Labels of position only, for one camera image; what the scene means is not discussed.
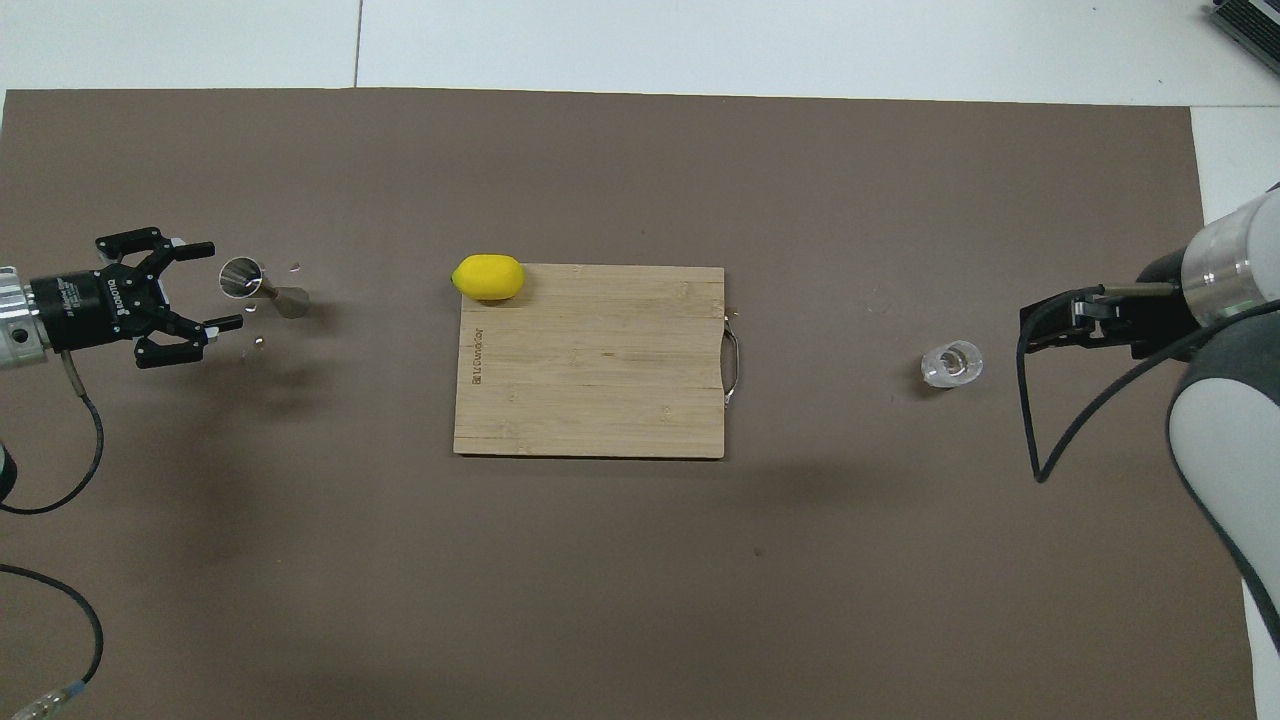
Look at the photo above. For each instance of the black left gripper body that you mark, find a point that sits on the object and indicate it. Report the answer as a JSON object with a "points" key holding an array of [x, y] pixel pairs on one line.
{"points": [[80, 308]]}

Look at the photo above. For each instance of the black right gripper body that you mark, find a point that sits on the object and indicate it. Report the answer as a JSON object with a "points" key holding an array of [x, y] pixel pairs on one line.
{"points": [[1150, 320]]}

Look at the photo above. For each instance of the small clear glass cup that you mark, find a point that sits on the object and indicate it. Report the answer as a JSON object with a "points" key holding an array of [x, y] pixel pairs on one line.
{"points": [[952, 364]]}

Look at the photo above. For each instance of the steel cocktail jigger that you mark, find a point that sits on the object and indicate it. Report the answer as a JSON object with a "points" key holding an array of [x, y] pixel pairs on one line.
{"points": [[285, 298]]}

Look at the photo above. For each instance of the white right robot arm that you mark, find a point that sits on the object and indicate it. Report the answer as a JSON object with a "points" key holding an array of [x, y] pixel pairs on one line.
{"points": [[1225, 430]]}

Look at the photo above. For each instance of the grey ribbed metal box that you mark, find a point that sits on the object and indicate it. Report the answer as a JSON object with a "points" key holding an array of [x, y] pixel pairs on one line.
{"points": [[1250, 20]]}

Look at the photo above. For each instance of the yellow lemon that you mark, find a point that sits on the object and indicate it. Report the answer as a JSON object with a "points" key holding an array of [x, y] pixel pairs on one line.
{"points": [[488, 278]]}

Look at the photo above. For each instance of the bamboo cutting board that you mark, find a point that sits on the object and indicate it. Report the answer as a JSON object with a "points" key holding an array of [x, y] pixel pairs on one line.
{"points": [[590, 370]]}

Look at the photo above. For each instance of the brown table mat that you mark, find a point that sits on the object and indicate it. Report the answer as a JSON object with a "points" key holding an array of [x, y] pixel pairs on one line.
{"points": [[600, 600]]}

